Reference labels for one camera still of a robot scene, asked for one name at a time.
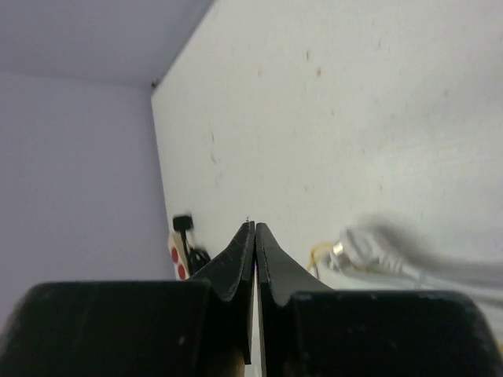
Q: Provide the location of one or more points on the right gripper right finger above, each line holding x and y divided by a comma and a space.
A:
310, 329

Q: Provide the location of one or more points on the beige power strip red sockets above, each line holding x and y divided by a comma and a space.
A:
176, 249

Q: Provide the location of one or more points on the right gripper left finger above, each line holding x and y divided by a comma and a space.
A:
195, 327

